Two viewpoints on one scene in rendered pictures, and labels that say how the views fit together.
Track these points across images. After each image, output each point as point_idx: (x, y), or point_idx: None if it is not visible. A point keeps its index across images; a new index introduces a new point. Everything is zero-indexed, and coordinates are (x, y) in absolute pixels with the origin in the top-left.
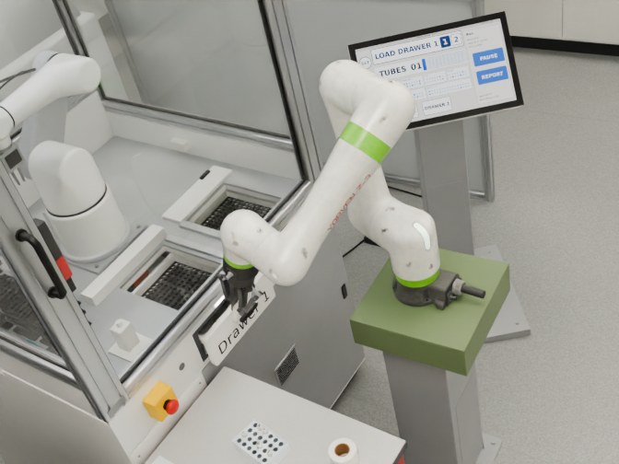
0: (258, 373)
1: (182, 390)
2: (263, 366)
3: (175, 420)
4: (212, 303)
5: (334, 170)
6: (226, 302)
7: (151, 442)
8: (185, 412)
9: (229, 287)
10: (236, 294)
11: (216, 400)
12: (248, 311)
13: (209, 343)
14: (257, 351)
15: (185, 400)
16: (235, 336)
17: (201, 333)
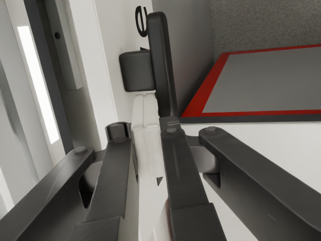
0: (171, 21)
1: (152, 235)
2: (169, 3)
3: (168, 238)
4: (42, 162)
5: None
6: (39, 14)
7: None
8: (167, 213)
9: (59, 212)
10: (134, 222)
11: (209, 195)
12: (164, 75)
13: (149, 230)
14: (156, 5)
15: (159, 220)
16: (157, 108)
17: (75, 132)
